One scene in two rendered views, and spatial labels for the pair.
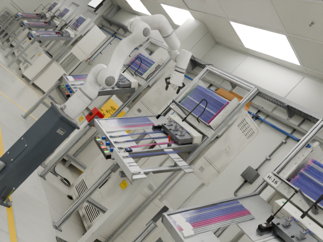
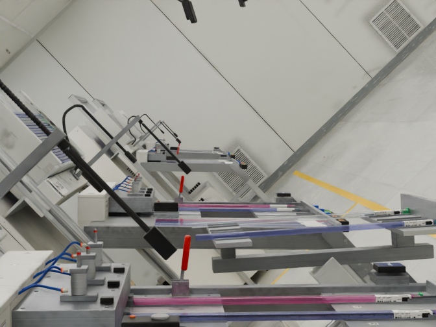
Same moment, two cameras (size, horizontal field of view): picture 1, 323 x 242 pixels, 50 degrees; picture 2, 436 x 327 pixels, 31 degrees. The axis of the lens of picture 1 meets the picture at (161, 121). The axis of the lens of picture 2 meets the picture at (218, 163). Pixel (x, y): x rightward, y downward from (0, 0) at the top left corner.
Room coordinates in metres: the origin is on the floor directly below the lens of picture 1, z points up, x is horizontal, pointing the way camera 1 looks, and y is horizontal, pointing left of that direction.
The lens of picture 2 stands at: (3.88, 0.77, 1.25)
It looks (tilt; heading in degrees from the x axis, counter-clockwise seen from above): 4 degrees down; 215
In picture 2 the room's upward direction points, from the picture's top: 44 degrees counter-clockwise
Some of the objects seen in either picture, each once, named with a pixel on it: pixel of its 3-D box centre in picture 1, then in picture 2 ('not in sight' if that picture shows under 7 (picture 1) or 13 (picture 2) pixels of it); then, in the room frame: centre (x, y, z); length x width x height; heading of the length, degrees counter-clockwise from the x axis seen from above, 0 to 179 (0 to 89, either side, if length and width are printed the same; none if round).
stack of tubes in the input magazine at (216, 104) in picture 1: (205, 106); not in sight; (3.20, -0.20, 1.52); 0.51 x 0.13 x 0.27; 35
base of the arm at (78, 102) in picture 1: (75, 104); not in sight; (2.33, 0.48, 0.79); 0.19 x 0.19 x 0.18
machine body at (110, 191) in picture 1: (119, 203); not in sight; (3.32, -0.27, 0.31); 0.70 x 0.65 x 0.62; 35
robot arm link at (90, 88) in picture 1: (96, 80); not in sight; (2.35, 0.50, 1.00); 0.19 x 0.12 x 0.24; 40
